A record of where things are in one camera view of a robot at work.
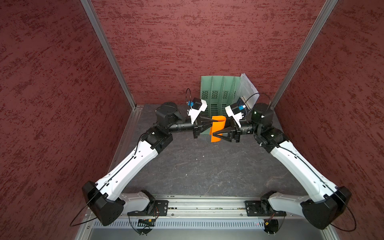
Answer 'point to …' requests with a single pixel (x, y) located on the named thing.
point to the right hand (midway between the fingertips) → (212, 133)
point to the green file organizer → (218, 92)
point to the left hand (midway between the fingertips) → (214, 124)
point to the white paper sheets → (248, 90)
